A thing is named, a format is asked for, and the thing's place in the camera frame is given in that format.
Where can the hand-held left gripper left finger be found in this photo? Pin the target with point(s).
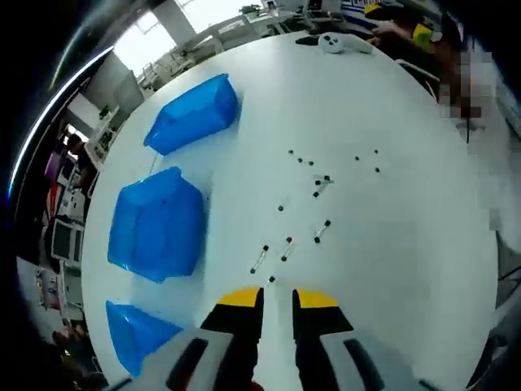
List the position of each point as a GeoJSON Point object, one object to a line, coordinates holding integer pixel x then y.
{"type": "Point", "coordinates": [232, 326]}

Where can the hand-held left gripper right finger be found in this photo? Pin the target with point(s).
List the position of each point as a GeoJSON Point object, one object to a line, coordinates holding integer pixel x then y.
{"type": "Point", "coordinates": [321, 326]}

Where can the blue plastic bin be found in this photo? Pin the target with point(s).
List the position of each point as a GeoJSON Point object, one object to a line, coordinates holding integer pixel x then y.
{"type": "Point", "coordinates": [134, 334]}
{"type": "Point", "coordinates": [191, 114]}
{"type": "Point", "coordinates": [154, 224]}

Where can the black resistors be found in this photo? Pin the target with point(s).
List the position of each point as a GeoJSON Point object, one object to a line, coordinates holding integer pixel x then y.
{"type": "Point", "coordinates": [281, 208]}

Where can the person's left hand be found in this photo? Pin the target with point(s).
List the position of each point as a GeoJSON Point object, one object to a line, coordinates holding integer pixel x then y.
{"type": "Point", "coordinates": [257, 386]}

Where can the white game controller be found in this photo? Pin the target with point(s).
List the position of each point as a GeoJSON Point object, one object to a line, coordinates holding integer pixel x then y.
{"type": "Point", "coordinates": [331, 42]}

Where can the small potted plant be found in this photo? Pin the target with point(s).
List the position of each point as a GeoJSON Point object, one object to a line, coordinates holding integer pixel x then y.
{"type": "Point", "coordinates": [250, 8]}

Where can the white mesh office chair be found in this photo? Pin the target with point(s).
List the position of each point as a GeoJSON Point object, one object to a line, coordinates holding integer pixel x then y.
{"type": "Point", "coordinates": [62, 240]}

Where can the purple screen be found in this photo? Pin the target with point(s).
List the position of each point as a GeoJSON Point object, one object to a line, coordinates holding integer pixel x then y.
{"type": "Point", "coordinates": [55, 169]}

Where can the curved ceiling light strip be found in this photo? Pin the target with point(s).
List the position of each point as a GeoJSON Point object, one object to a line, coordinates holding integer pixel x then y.
{"type": "Point", "coordinates": [40, 118]}

